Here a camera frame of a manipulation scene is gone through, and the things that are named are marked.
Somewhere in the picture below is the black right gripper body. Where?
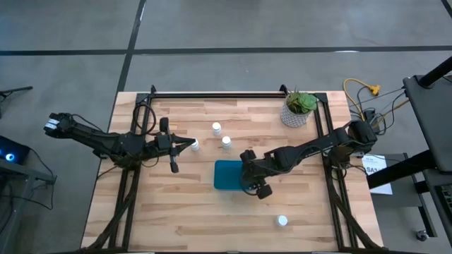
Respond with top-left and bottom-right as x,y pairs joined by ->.
239,149 -> 280,200

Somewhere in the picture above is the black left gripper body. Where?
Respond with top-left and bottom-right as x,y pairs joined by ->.
155,116 -> 180,174

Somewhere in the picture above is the teal plastic basket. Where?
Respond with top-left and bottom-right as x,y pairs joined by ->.
213,159 -> 249,191

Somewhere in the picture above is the succulent in patterned white pot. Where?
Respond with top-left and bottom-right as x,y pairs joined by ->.
280,87 -> 319,128

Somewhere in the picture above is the white paper sheet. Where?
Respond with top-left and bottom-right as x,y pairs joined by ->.
360,154 -> 393,195

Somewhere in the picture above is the grey metal desk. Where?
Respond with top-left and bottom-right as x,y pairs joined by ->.
0,158 -> 57,254

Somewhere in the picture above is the black tripod leg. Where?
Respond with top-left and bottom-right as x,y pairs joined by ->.
0,85 -> 34,100

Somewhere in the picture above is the black computer with blue light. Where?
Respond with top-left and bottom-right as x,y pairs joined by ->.
0,135 -> 31,165

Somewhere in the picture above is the black equipment cart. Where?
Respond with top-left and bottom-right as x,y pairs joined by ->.
366,56 -> 452,254

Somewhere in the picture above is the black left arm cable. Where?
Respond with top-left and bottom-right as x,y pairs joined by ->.
132,102 -> 158,137

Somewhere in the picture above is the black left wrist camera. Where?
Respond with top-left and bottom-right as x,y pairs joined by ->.
157,135 -> 172,151

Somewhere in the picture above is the black aluminium table frame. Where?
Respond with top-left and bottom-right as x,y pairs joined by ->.
81,83 -> 386,253

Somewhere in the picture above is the yellow extension cable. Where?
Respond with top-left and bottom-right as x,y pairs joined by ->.
343,78 -> 382,123

